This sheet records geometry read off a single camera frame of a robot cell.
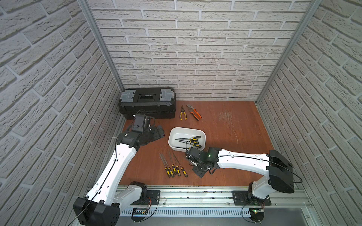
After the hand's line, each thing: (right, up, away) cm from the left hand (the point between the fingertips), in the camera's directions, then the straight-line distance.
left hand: (160, 131), depth 76 cm
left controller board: (-10, -43, -5) cm, 44 cm away
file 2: (+9, -24, +8) cm, 27 cm away
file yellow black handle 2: (+21, -10, +18) cm, 29 cm away
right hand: (+22, -23, +3) cm, 32 cm away
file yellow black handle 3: (+22, -12, +16) cm, 30 cm away
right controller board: (+51, -42, -6) cm, 66 cm away
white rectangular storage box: (+9, -7, +22) cm, 25 cm away
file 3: (+12, -24, +7) cm, 28 cm away
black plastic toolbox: (-4, +18, +20) cm, 27 cm away
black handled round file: (+17, -8, +19) cm, 27 cm away
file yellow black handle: (+20, -7, +21) cm, 30 cm away
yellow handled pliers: (+11, +12, +36) cm, 40 cm away
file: (+3, -24, +7) cm, 25 cm away
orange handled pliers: (+21, +11, +35) cm, 42 cm away
